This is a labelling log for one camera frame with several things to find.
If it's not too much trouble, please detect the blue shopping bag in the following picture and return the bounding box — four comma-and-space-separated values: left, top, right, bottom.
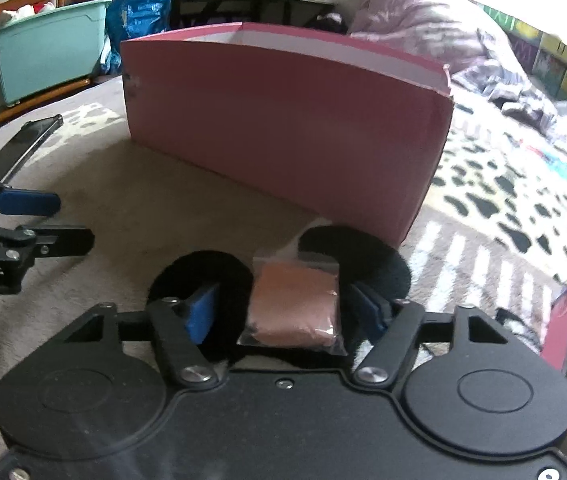
98, 0, 172, 75

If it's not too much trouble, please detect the colourful letter play mat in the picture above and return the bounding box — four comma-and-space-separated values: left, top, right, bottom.
481, 4, 567, 122

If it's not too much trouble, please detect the black desk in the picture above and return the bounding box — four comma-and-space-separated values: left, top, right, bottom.
169, 0, 338, 37

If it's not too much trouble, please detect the pink cloth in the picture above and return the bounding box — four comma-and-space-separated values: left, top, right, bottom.
236, 255, 349, 357

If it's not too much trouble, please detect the black fuzzy round pad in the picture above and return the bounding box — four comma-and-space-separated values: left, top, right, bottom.
147, 249, 255, 361
297, 225, 413, 311

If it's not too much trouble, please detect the spotted bed blanket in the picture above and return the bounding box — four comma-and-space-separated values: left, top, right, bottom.
0, 77, 567, 466

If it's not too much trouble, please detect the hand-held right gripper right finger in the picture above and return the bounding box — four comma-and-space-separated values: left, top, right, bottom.
348, 284, 512, 390

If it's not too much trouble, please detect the black smartphone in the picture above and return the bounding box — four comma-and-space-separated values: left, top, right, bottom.
0, 114, 64, 185

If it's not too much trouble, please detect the teal plastic storage bin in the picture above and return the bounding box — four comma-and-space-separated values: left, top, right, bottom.
0, 0, 114, 107

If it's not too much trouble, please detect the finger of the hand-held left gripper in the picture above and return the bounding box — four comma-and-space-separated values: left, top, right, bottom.
0, 217, 95, 262
0, 172, 62, 219

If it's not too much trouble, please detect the lilac crumpled blanket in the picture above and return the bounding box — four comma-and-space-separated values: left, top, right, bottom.
349, 0, 561, 133

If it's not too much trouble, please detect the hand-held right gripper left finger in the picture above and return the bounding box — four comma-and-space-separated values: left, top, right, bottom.
60, 282, 222, 389

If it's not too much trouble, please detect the pink box lid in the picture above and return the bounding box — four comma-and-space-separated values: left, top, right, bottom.
542, 282, 567, 375

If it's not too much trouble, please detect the pink cardboard box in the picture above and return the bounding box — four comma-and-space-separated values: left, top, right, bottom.
120, 22, 455, 251

